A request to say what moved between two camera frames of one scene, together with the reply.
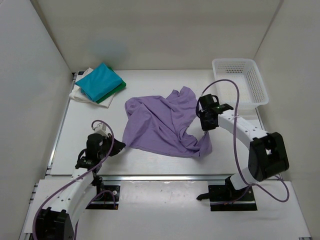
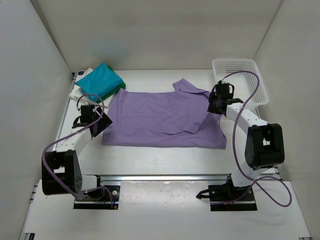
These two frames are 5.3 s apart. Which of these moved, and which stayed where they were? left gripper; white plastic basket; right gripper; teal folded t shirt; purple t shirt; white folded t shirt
Moved: right gripper; left gripper; purple t shirt
Stayed: white plastic basket; white folded t shirt; teal folded t shirt
